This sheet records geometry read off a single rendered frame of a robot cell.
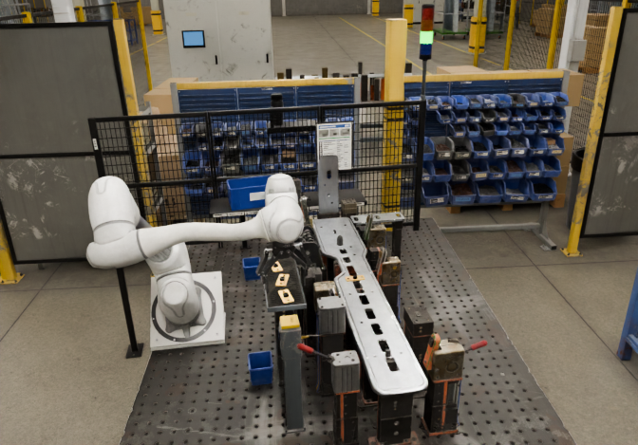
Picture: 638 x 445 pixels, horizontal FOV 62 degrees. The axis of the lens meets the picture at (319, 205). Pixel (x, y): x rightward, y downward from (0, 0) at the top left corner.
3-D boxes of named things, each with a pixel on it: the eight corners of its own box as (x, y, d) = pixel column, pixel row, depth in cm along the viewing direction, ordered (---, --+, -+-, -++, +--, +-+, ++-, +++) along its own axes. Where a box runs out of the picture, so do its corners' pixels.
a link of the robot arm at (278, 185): (264, 213, 185) (268, 230, 173) (262, 171, 179) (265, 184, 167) (295, 211, 187) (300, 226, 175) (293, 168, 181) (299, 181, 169)
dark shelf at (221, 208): (367, 205, 310) (367, 200, 309) (210, 218, 298) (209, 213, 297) (359, 192, 330) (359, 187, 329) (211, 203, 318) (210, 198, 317)
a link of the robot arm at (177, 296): (167, 329, 236) (157, 317, 216) (159, 290, 243) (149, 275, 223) (203, 319, 239) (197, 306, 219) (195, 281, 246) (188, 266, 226)
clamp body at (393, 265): (403, 327, 251) (405, 263, 238) (377, 330, 249) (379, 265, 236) (397, 316, 260) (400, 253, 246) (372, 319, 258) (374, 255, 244)
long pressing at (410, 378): (439, 388, 172) (440, 384, 172) (371, 398, 169) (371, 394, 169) (349, 217, 298) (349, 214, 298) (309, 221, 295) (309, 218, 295)
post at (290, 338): (306, 431, 194) (302, 330, 177) (285, 434, 193) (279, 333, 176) (303, 416, 201) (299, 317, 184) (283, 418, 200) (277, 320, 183)
